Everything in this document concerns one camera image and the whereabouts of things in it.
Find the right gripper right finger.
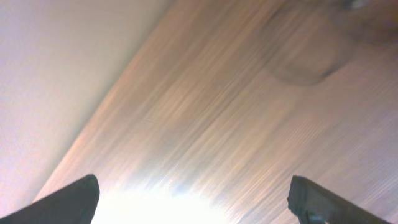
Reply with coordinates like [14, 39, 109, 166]
[287, 175, 389, 224]

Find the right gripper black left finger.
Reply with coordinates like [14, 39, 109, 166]
[1, 174, 100, 224]

